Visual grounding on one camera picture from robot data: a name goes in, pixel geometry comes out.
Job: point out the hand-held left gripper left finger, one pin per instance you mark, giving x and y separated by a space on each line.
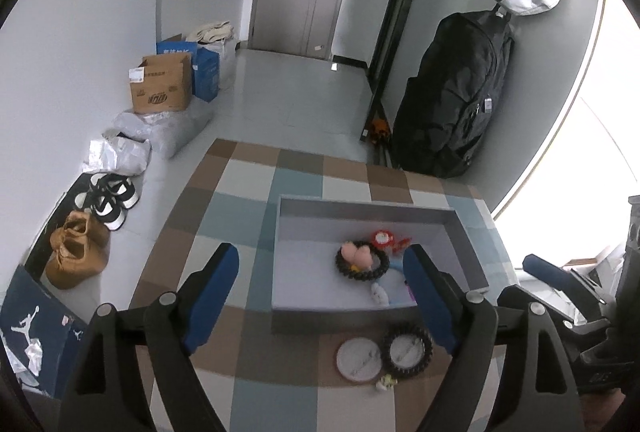
210 297

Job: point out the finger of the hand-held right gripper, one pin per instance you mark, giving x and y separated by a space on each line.
547 269

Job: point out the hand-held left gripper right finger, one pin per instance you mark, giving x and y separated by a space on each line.
432 297

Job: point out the white figure charm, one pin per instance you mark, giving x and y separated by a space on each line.
380 296

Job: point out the small red charm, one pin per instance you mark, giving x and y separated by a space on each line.
402 244

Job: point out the red figure charm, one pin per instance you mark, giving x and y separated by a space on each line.
382 238

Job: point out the pink pig toy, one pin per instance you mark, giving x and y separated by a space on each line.
357 254

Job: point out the grey box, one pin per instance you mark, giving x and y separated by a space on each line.
320 272

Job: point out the white round disc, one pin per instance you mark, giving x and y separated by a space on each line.
407 348
359 359

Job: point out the small white yellow charm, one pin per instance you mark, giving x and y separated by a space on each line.
386 383

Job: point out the checkered floor mat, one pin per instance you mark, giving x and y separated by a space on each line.
240 192

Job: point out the bright window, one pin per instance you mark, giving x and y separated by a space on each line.
600 161

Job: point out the brown suede shoe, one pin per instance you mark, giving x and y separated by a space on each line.
92 227
75 262

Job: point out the black white sneakers pair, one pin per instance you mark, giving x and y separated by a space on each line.
102 209

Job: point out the black and white sandal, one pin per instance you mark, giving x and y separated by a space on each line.
117 189

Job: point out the white crumpled parcel bag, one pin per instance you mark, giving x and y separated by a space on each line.
122 156

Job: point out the clear plastic bag bundle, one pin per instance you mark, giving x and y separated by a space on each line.
172 129

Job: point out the black doormat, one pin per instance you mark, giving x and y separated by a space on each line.
55 222

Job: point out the dark blue shoe box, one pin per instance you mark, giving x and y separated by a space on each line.
35 312

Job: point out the orange tool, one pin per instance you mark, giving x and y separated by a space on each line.
377 129

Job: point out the black backpack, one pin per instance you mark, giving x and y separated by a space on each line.
450 101

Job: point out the blue cardboard box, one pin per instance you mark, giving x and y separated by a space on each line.
206 74
175 47

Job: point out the white plastic bag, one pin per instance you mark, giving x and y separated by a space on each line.
226 61

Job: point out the black metal stand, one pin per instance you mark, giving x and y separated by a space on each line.
400 11

